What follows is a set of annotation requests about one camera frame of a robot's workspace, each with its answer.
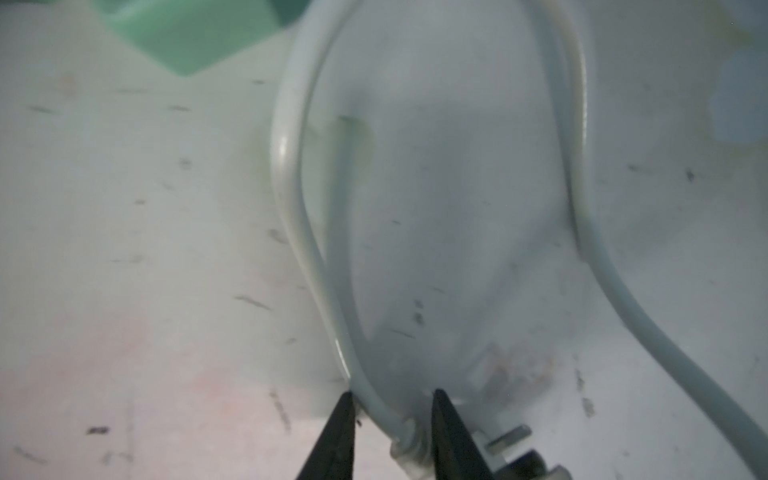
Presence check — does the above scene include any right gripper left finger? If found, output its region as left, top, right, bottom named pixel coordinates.
left=296, top=391, right=356, bottom=480

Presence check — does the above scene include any white power strip cord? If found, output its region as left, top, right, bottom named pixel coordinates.
left=268, top=0, right=768, bottom=480

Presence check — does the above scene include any green charger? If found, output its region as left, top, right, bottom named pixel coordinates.
left=93, top=0, right=308, bottom=76

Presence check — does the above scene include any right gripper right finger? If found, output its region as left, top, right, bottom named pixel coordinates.
left=431, top=389, right=493, bottom=480

